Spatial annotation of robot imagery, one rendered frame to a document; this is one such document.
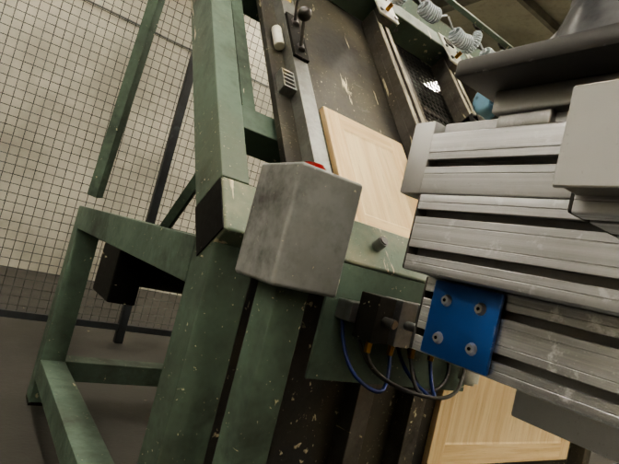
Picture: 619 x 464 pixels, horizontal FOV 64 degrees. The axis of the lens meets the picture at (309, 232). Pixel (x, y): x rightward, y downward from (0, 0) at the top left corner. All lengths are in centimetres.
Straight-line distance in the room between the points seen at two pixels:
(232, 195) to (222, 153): 10
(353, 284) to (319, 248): 32
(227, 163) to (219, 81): 23
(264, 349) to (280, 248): 15
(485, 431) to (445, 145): 150
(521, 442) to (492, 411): 26
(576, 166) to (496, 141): 21
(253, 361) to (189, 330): 19
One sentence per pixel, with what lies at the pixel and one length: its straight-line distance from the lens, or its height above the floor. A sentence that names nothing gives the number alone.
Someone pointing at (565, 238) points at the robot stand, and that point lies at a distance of 48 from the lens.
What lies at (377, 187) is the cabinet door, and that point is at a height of 103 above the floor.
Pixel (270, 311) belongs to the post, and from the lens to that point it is 73.
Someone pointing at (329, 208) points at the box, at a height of 88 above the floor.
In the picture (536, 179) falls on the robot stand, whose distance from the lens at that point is 51.
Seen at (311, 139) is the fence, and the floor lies 108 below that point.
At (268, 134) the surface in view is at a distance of 123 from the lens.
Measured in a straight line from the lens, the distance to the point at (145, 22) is 216.
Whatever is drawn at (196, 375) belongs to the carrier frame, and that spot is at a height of 55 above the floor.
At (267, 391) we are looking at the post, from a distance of 77.
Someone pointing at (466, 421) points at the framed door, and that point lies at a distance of 187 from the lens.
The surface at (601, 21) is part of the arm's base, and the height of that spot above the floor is 107.
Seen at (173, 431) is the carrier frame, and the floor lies 45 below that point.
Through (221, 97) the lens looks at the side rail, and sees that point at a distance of 108.
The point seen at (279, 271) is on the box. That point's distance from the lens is 69.
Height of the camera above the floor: 79
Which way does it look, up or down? 3 degrees up
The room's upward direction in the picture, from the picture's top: 14 degrees clockwise
